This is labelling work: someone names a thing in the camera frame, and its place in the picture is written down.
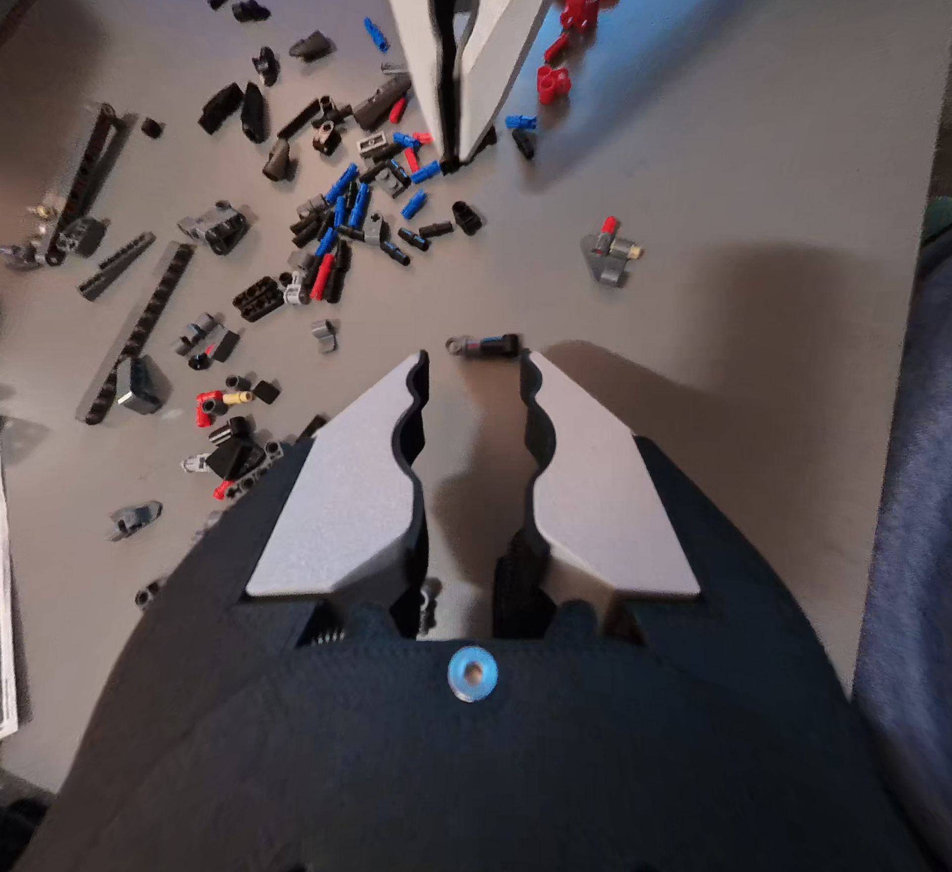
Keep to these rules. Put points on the black lego pin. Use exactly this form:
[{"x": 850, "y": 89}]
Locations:
[{"x": 524, "y": 142}]

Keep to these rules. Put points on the shiny grey curved lego piece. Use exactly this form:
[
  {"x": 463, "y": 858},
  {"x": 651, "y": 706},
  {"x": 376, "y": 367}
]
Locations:
[{"x": 22, "y": 433}]

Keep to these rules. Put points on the dark grey lego pin connector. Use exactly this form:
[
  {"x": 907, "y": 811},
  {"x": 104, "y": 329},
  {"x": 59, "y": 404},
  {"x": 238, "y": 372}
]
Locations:
[{"x": 146, "y": 595}]

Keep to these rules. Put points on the dark grey lego connector block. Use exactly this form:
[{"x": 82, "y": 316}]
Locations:
[{"x": 216, "y": 226}]

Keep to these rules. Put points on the long dark grey lego beam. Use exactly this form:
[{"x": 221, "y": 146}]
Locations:
[{"x": 89, "y": 173}]

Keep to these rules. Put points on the light grey lego pin connector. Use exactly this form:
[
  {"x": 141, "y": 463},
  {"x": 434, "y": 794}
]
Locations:
[{"x": 193, "y": 464}]

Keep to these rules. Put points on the grey lego connector blue pin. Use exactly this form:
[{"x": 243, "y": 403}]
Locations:
[{"x": 18, "y": 252}]

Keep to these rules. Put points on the dark grey cross-hole lego beam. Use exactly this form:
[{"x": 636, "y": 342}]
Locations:
[{"x": 134, "y": 517}]

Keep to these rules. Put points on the black lego cylinder connector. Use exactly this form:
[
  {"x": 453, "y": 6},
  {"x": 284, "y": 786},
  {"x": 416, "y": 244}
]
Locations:
[{"x": 230, "y": 432}]

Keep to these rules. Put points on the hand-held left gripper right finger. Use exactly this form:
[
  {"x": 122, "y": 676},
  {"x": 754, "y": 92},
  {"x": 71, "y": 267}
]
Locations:
[{"x": 617, "y": 515}]

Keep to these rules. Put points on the small black curved lego piece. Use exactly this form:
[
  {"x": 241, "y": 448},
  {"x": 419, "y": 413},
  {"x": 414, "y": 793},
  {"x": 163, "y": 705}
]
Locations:
[{"x": 467, "y": 216}]

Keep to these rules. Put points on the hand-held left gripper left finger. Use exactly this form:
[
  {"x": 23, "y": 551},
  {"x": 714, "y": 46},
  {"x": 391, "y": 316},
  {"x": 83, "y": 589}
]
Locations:
[{"x": 335, "y": 515}]

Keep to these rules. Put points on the dark grey ribbed lego piece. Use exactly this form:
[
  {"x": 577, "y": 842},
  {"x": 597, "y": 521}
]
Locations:
[{"x": 115, "y": 266}]

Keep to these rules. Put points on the dark grey lego hinge piece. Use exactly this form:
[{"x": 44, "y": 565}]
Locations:
[{"x": 208, "y": 340}]

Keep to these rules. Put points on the red lego triple connector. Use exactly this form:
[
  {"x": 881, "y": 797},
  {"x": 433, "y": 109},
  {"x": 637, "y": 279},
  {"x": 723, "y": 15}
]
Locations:
[{"x": 554, "y": 82}]

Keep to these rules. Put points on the tan lego connector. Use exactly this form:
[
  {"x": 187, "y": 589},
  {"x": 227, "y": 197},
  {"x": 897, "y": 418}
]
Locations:
[{"x": 238, "y": 397}]

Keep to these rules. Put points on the dark grey wedge red pin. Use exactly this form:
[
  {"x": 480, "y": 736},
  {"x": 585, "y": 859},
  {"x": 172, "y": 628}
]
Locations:
[{"x": 613, "y": 255}]

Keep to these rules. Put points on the long dark grey lego plate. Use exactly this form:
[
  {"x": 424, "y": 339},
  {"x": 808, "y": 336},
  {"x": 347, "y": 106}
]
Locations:
[{"x": 141, "y": 329}]

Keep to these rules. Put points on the small black lego tile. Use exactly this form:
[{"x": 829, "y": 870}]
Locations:
[{"x": 266, "y": 391}]

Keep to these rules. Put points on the pile of small lego pins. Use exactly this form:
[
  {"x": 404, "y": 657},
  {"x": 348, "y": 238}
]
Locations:
[{"x": 357, "y": 217}]

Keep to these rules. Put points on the sticker sheet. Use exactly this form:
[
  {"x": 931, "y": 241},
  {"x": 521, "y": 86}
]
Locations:
[{"x": 6, "y": 626}]

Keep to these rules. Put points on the black three-hole lego beam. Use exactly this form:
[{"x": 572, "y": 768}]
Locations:
[
  {"x": 262, "y": 307},
  {"x": 253, "y": 290}
]

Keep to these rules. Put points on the dark grey curved lego half-beam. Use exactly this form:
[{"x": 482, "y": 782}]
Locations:
[{"x": 82, "y": 236}]

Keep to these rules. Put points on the dark grey lego wedge panel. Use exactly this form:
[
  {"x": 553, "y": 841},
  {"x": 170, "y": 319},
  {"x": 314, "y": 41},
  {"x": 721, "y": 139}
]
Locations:
[{"x": 141, "y": 383}]

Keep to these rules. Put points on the red lego elbow connector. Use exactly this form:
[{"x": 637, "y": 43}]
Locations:
[{"x": 207, "y": 403}]

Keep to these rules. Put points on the light grey lego clip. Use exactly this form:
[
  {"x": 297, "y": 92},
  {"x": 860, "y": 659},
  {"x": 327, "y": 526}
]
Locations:
[{"x": 325, "y": 334}]

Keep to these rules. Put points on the dark grey lego pin joiner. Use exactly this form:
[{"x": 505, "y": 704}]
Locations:
[{"x": 483, "y": 345}]

